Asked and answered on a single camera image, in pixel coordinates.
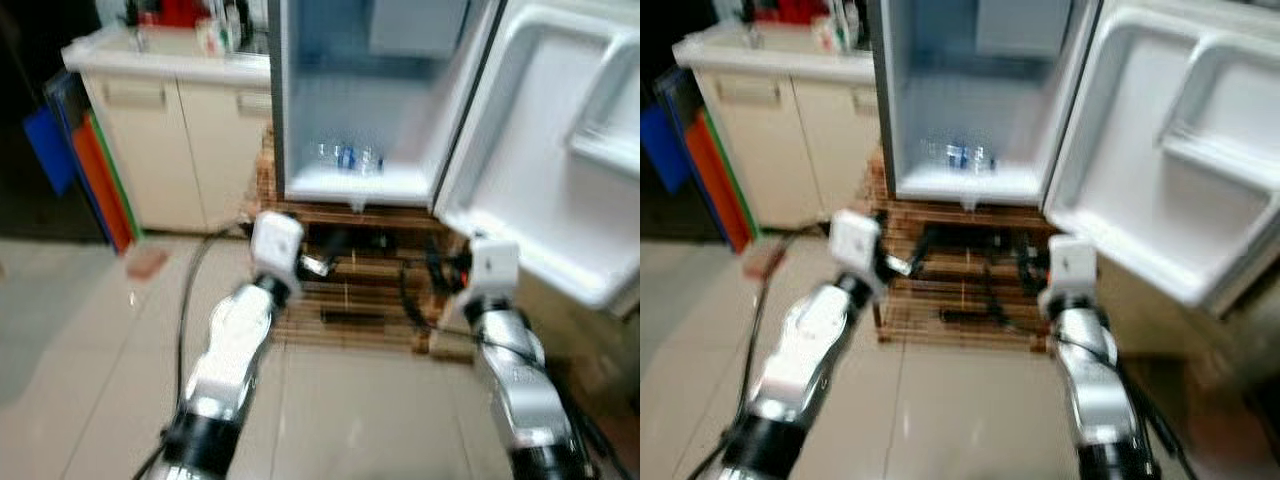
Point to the green flat board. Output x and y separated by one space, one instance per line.
735 170
118 175

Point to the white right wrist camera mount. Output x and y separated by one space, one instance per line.
1070 265
493 265

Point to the small white fridge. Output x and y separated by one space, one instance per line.
1000 100
390 100

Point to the blue flat board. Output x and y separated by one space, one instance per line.
48 150
675 90
665 145
60 98

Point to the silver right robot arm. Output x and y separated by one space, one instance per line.
1095 380
515 380

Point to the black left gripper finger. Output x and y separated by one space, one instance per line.
335 242
922 240

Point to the wooden slatted rack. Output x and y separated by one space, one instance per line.
980 300
380 300

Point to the black stick-shaped object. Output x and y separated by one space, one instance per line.
352 318
965 315

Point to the cream kitchen cabinet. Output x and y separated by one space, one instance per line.
780 150
170 150

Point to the orange flat board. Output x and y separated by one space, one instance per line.
720 185
100 190

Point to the red coffee machine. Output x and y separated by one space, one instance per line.
790 10
175 12

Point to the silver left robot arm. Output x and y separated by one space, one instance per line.
235 340
810 350

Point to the white fridge door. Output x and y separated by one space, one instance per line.
1160 150
540 150

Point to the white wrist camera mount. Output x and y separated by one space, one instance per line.
1070 265
277 240
855 238
493 265

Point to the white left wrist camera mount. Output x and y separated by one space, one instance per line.
277 240
855 238

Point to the clear water bottle blue label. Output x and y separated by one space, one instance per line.
960 155
350 158

